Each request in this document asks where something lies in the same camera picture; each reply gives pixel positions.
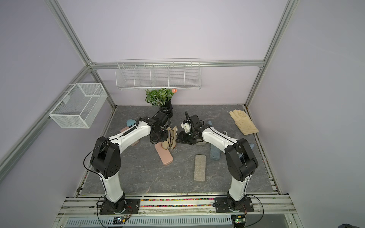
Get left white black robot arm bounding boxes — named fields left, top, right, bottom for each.
left=90, top=107, right=170, bottom=203

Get green plant in black vase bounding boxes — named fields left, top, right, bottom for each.
left=145, top=88, right=177, bottom=118

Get teal plastic scraper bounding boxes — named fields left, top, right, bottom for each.
left=126, top=119, right=136, bottom=128

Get mint case blue glasses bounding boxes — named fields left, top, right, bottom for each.
left=210, top=145, right=221, bottom=161

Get pink case black sunglasses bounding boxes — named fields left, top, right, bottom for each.
left=155, top=142, right=173, bottom=165

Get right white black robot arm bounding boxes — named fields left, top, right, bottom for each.
left=176, top=112, right=259, bottom=207

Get grey mint case red sunglasses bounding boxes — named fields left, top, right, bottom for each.
left=194, top=154, right=206, bottom=182

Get pink hard glasses case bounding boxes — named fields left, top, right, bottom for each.
left=120, top=126, right=140, bottom=146

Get white vented cable duct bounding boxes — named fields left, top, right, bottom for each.
left=63, top=215, right=233, bottom=228

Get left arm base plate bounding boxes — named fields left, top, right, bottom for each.
left=97, top=199, right=141, bottom=215

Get plaid beige glasses case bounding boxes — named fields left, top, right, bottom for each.
left=162, top=126, right=178, bottom=150

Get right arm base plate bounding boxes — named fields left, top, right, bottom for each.
left=212, top=197, right=254, bottom=213

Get white wire mesh side basket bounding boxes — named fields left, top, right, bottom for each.
left=48, top=83, right=107, bottom=129

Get long white wire shelf basket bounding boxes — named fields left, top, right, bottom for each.
left=116, top=59, right=202, bottom=90

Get beige work glove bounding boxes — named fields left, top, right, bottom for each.
left=229, top=109, right=259, bottom=135

